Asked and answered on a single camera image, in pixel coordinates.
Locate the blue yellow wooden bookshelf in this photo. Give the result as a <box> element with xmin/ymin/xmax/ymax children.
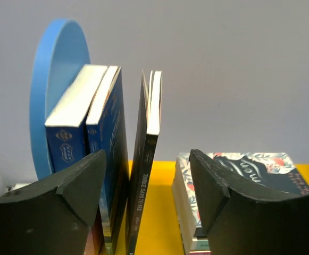
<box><xmin>28</xmin><ymin>18</ymin><xmax>309</xmax><ymax>255</ymax></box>

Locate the Three Days to See book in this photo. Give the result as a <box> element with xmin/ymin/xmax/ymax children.
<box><xmin>126</xmin><ymin>71</ymin><xmax>162</xmax><ymax>254</ymax></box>

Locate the Little Women floral book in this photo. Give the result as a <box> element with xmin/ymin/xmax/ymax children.
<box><xmin>172</xmin><ymin>150</ymin><xmax>309</xmax><ymax>254</ymax></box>

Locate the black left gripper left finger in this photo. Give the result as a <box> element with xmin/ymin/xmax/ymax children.
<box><xmin>0</xmin><ymin>150</ymin><xmax>106</xmax><ymax>254</ymax></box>

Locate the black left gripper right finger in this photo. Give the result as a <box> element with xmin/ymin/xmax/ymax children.
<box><xmin>189</xmin><ymin>149</ymin><xmax>309</xmax><ymax>254</ymax></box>

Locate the Jane Eyre blue book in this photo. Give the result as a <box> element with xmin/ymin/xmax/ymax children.
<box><xmin>45</xmin><ymin>64</ymin><xmax>118</xmax><ymax>173</ymax></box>

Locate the Animal Farm blue book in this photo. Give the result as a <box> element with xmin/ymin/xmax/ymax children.
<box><xmin>86</xmin><ymin>66</ymin><xmax>128</xmax><ymax>254</ymax></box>

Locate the teal spine book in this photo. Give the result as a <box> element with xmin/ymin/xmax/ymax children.
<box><xmin>190</xmin><ymin>240</ymin><xmax>210</xmax><ymax>251</ymax></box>

